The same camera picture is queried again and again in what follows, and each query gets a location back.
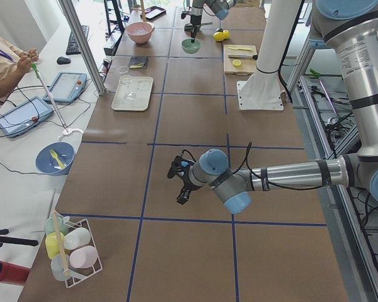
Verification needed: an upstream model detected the clear wine glass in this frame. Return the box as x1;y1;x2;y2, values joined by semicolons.
119;74;135;100

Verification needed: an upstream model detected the black handled knife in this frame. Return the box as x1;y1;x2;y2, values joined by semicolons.
227;53;258;60

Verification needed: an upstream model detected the aluminium frame post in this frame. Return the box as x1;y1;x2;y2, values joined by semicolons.
59;0;106;96

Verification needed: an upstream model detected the black keyboard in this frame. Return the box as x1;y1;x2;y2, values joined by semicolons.
65;24;90;56

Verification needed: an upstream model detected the yellow plastic knife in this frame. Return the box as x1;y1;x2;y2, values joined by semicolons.
228;47;254;52

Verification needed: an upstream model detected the white plastic cup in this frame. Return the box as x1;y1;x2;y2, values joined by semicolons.
64;227;91;250

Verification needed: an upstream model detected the dark grey folded cloth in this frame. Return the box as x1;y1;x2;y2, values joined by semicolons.
129;56;149;69

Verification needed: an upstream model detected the far blue teach pendant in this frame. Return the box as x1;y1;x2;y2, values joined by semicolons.
49;72;88;103

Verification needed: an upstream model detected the yellow lemon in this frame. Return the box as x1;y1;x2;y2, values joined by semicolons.
213;31;226;42
222;30;231;40

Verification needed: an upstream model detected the near blue teach pendant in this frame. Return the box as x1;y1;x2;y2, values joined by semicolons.
0;96;54;138

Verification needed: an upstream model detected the black computer mouse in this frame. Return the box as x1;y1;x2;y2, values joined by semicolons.
56;56;71;65

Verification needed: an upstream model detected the yellow plastic cup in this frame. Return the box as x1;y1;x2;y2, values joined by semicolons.
45;232;60;260

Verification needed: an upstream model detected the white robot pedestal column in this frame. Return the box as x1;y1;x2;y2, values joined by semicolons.
237;0;304;111

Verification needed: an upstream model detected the mint green bowl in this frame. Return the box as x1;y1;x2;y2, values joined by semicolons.
181;38;200;54

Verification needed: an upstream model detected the white wire cup rack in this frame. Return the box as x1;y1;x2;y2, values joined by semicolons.
43;211;103;289

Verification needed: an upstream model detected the red cylinder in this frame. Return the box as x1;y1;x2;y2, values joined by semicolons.
0;261;30;286

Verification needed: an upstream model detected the black camera tripod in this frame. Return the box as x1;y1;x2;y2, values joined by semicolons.
0;228;39;248

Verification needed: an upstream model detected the half lemon slice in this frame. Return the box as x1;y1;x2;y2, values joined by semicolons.
232;59;242;67

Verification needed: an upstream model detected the cream bear tray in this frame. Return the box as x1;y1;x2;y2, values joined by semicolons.
111;75;154;111

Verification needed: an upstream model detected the blue teach pendant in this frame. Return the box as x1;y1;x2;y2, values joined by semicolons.
49;72;88;103
0;96;54;138

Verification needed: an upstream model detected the person in beige shirt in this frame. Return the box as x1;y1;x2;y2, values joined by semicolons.
0;36;39;102

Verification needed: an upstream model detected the grey rod with green tip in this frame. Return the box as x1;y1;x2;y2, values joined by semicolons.
31;63;70;136

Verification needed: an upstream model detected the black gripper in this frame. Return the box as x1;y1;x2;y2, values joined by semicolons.
176;163;201;204
184;14;202;43

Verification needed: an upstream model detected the pink bowl of ice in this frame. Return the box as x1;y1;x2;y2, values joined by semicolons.
126;22;155;44

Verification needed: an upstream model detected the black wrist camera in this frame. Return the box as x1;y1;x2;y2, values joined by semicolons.
167;155;190;179

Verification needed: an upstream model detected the wooden cutting board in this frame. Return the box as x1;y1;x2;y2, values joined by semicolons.
223;44;258;75

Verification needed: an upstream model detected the yellow plastic fork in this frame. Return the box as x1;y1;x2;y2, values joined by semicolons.
50;149;66;169

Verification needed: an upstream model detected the pink plastic cup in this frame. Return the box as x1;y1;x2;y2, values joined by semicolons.
69;245;98;269

